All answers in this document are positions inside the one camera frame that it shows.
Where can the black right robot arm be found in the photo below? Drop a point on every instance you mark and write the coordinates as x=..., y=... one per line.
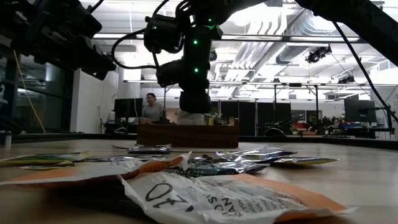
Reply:
x=357, y=18

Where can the black monitor on arm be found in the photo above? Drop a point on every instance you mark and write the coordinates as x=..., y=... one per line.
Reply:
x=359, y=110

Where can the white orange tea packet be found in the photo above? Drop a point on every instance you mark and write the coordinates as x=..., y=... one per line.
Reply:
x=77, y=172
x=233, y=199
x=189, y=119

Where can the round ceiling camera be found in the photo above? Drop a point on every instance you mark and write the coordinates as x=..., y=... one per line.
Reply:
x=213, y=56

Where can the black cluttered desk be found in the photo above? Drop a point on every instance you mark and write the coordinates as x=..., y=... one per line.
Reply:
x=367, y=130

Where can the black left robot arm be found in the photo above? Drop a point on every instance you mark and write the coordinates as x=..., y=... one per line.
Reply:
x=46, y=18

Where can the green plant in white pot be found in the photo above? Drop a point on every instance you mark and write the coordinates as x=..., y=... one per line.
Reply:
x=214, y=112

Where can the black ceiling camera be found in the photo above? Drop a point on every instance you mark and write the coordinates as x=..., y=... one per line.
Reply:
x=317, y=55
x=346, y=80

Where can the long ceiling light bar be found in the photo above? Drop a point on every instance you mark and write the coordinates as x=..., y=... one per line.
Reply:
x=280, y=38

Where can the black room divider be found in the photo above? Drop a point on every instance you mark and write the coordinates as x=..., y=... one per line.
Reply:
x=248, y=118

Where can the black computer monitor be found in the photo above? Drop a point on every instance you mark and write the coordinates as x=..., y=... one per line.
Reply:
x=127, y=107

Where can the small silver post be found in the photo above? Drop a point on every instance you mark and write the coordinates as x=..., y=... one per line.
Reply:
x=7, y=140

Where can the white plastic bottle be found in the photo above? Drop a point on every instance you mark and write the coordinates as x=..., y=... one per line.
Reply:
x=111, y=117

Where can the wooden compartment tea box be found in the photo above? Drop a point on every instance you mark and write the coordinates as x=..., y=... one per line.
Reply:
x=186, y=137

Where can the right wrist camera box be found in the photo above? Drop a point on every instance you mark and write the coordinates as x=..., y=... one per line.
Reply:
x=171, y=73

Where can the person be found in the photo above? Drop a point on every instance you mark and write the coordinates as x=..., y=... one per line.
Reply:
x=152, y=112

